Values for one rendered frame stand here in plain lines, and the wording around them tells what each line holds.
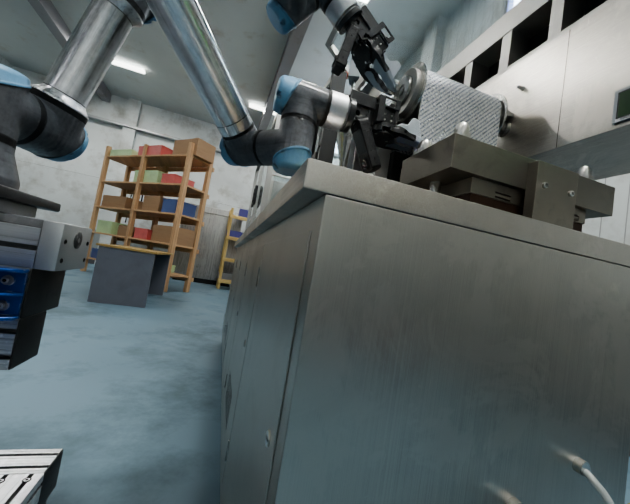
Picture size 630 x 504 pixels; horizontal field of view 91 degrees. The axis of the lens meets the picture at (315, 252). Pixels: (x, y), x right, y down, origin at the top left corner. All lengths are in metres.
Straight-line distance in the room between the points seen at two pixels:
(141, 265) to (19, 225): 3.49
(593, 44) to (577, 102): 0.13
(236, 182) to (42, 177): 4.79
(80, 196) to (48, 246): 9.51
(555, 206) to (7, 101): 1.02
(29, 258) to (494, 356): 0.79
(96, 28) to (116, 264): 3.48
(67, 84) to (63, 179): 9.50
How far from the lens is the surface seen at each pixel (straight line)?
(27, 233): 0.75
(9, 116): 0.86
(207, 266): 8.25
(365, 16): 0.97
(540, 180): 0.69
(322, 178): 0.40
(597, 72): 0.99
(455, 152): 0.59
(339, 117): 0.70
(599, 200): 0.84
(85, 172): 10.32
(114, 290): 4.29
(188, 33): 0.66
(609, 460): 0.81
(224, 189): 9.75
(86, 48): 0.98
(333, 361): 0.41
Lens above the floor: 0.76
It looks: 4 degrees up
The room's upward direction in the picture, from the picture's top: 9 degrees clockwise
